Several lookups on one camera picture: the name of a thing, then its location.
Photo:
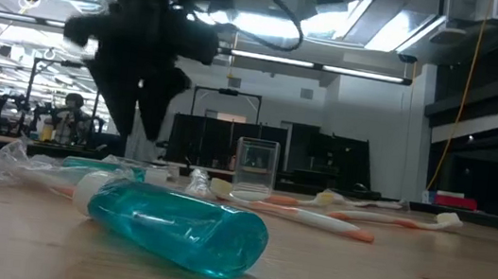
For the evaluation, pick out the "flat white box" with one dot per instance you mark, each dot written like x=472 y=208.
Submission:
x=450 y=194

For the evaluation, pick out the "orange white toothbrush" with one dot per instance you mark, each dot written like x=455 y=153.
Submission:
x=377 y=218
x=315 y=220

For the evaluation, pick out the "black metal table frame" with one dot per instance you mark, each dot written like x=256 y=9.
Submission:
x=482 y=220

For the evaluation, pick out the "teal marker cap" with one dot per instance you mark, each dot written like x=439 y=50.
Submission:
x=181 y=226

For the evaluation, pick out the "clear acrylic holder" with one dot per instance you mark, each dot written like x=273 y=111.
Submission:
x=254 y=178

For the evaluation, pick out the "red box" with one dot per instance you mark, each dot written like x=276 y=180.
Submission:
x=455 y=202

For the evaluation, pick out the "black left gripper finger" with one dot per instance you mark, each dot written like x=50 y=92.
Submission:
x=119 y=90
x=158 y=100

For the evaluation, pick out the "grey cloth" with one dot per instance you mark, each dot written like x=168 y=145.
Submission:
x=138 y=150

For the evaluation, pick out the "long ceiling light bar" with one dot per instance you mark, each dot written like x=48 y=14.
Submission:
x=362 y=73

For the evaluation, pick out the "black curtain panel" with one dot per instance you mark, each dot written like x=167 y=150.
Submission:
x=337 y=160
x=201 y=140

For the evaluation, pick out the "black gantry frame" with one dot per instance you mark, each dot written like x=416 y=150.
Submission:
x=228 y=91
x=70 y=63

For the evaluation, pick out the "person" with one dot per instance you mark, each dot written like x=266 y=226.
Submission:
x=71 y=122

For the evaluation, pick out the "small yellow bottle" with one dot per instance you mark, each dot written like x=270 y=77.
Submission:
x=47 y=133

